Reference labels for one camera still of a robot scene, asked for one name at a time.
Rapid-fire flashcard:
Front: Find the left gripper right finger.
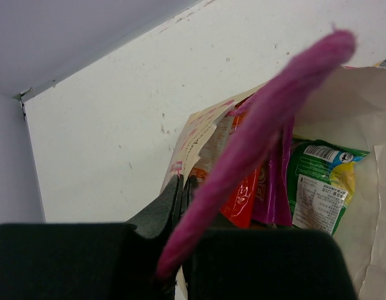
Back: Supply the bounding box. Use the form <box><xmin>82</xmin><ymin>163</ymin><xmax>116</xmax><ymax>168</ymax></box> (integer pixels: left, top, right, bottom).
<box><xmin>181</xmin><ymin>177</ymin><xmax>358</xmax><ymax>300</ymax></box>

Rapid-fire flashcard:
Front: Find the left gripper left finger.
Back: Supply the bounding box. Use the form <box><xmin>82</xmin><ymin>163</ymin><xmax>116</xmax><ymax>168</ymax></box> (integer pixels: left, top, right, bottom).
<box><xmin>0</xmin><ymin>176</ymin><xmax>183</xmax><ymax>299</ymax></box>

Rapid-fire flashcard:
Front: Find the red snack bag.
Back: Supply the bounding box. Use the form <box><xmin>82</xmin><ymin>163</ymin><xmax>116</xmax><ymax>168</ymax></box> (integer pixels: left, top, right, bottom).
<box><xmin>191</xmin><ymin>102</ymin><xmax>265</xmax><ymax>231</ymax></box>

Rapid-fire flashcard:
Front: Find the purple snack bag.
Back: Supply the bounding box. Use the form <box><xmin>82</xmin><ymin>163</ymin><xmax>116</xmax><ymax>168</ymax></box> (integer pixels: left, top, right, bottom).
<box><xmin>251</xmin><ymin>118</ymin><xmax>295</xmax><ymax>227</ymax></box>

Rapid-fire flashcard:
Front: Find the green chips bag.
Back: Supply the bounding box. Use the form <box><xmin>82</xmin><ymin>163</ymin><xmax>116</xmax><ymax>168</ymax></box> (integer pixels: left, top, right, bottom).
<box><xmin>287</xmin><ymin>137</ymin><xmax>369</xmax><ymax>235</ymax></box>

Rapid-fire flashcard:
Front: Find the paper bag with pink handles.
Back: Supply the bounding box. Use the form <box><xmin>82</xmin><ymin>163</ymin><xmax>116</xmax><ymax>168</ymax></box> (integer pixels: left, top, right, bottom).
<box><xmin>156</xmin><ymin>30</ymin><xmax>386</xmax><ymax>299</ymax></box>

